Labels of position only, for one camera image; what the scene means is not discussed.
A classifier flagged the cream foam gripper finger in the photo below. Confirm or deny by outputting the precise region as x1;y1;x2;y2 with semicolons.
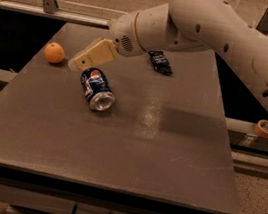
68;57;84;72

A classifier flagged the blue pepsi can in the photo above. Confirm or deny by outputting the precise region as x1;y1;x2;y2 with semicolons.
80;67;115;112

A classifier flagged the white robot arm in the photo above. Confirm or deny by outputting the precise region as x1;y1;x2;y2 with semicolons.
69;0;268;112

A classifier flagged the orange fruit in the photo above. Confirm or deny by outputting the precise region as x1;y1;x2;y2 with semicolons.
44;42;65;64

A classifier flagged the black snack packet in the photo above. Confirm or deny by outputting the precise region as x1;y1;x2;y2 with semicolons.
148;50;173;76

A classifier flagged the orange tape roll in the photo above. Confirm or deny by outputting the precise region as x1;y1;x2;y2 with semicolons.
255;119;268;137

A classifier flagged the metal rail ledge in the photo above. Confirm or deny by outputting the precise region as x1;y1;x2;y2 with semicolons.
0;0;108;29

